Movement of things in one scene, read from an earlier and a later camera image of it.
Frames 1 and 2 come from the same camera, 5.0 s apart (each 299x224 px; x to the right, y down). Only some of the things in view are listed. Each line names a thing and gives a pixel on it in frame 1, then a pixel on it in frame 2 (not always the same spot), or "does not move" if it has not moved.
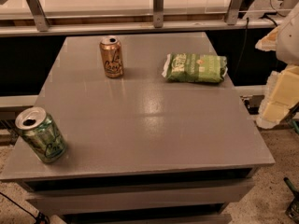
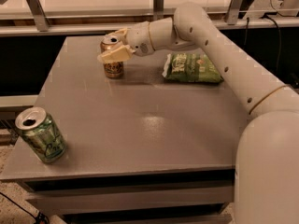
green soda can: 42,133 does not move
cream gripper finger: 281,95 to 117,53
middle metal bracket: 158,7 does not move
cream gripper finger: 268,43 to 118,34
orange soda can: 112,56 does not move
